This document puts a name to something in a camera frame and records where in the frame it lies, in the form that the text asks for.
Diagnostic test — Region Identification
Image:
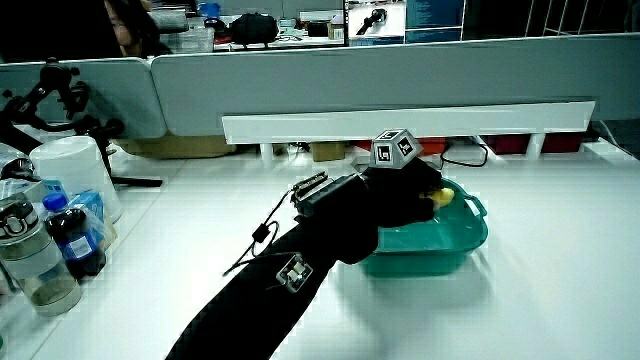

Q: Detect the person's right hand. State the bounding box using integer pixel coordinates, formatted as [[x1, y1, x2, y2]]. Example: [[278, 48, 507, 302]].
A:
[[360, 128, 445, 229]]

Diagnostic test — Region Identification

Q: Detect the yellow banana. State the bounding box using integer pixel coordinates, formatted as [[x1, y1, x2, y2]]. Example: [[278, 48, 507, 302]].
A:
[[423, 187, 456, 210]]

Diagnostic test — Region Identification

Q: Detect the teal plastic basin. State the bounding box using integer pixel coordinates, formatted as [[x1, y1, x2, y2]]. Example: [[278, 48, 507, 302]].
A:
[[358, 177, 489, 277]]

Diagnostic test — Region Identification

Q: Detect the person's right forearm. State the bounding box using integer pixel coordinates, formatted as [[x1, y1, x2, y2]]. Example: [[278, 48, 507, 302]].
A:
[[164, 171, 380, 360]]

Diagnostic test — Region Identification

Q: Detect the red box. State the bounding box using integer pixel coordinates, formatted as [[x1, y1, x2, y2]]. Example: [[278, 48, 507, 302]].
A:
[[480, 134, 532, 156], [415, 137, 448, 157], [540, 131, 587, 155]]

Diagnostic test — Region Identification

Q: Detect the white desk shelf riser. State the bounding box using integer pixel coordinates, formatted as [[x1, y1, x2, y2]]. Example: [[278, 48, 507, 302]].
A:
[[221, 101, 597, 162]]

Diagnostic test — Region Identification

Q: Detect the small cardboard box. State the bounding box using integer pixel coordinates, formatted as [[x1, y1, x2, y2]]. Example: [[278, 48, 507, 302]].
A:
[[309, 141, 348, 163]]

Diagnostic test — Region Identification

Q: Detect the wide grey partition panel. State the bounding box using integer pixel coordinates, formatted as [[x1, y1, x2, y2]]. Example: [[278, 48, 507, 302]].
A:
[[149, 32, 640, 139]]

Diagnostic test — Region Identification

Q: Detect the black bag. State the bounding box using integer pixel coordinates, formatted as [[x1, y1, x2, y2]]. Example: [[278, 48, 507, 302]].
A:
[[229, 12, 280, 50]]

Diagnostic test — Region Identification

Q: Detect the flat cardboard box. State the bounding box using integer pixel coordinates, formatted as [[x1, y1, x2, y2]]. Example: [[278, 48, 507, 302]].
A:
[[111, 131, 237, 161]]

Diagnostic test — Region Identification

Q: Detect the clear plastic storage box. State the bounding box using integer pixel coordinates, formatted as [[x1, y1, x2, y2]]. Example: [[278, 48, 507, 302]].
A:
[[158, 24, 216, 55]]

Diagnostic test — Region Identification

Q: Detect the narrow grey partition panel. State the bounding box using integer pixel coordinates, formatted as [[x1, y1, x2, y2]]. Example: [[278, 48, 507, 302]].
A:
[[0, 56, 169, 141]]

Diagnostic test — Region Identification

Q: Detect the blue tissue pack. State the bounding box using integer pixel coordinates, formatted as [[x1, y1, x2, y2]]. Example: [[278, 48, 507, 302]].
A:
[[68, 189, 119, 251]]

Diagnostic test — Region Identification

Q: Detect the white cylindrical container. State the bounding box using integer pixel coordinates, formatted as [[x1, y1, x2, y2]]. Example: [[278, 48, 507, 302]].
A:
[[28, 135, 124, 224]]

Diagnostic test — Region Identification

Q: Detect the dark drink bottle blue cap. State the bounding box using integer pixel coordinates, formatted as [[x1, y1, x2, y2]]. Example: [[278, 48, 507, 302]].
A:
[[41, 192, 108, 281]]

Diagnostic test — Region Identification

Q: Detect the clear bottle with black lid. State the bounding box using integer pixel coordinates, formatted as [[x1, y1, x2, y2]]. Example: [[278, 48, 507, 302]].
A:
[[0, 191, 84, 318]]

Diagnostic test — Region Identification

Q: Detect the thin black sensor cable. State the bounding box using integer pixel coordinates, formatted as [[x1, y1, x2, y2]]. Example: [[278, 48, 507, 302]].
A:
[[221, 187, 296, 278]]

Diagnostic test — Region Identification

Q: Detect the white cable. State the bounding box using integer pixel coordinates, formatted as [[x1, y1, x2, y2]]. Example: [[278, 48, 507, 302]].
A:
[[596, 119, 625, 149]]

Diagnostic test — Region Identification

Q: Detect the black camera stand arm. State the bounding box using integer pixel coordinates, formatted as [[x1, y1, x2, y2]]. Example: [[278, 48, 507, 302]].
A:
[[0, 56, 164, 189]]

